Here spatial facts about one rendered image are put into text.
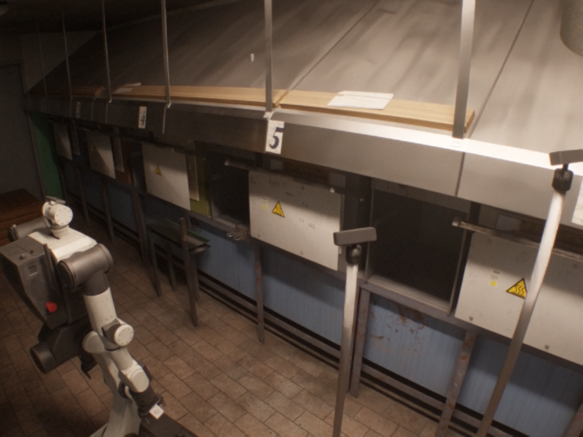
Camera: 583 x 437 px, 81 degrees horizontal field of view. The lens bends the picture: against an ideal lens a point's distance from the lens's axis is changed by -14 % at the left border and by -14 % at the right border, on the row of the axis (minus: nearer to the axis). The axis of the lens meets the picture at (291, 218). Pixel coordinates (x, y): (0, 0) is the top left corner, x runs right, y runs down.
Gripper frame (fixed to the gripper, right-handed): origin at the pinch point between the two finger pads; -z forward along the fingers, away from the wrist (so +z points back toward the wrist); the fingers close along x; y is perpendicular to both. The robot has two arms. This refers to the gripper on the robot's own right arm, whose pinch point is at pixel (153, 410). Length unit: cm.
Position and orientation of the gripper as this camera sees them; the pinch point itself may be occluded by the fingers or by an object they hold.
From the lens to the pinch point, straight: 182.6
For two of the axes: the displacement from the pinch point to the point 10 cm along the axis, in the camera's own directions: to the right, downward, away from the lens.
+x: 5.3, -5.0, 6.9
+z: -1.1, -8.4, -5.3
